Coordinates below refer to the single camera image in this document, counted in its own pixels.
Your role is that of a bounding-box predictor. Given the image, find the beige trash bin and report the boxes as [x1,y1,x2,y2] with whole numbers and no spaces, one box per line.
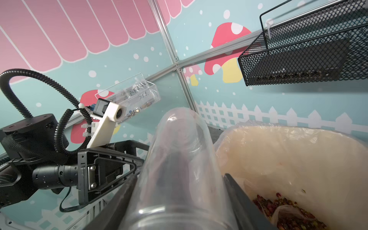
[215,125,368,230]

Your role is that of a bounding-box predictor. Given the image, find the black box in basket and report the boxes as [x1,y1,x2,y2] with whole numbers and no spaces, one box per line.
[244,39,350,86]

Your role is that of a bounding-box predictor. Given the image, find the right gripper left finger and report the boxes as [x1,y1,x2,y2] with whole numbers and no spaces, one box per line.
[84,174,138,230]

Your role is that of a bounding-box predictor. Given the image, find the clear tea jar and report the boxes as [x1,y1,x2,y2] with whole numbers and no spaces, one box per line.
[119,107,238,230]

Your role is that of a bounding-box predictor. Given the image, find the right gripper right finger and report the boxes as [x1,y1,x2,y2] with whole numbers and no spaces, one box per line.
[223,173,277,230]

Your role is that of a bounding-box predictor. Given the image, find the black wire mesh basket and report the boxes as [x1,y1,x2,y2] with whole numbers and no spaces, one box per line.
[238,1,368,86]

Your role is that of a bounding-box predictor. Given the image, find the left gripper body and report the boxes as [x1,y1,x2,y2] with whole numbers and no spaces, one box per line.
[77,140,149,205]

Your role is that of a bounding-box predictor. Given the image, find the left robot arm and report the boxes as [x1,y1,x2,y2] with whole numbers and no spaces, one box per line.
[1,69,149,213]

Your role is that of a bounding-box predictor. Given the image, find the dried rose buds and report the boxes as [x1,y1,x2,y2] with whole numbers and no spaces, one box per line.
[253,193,329,230]

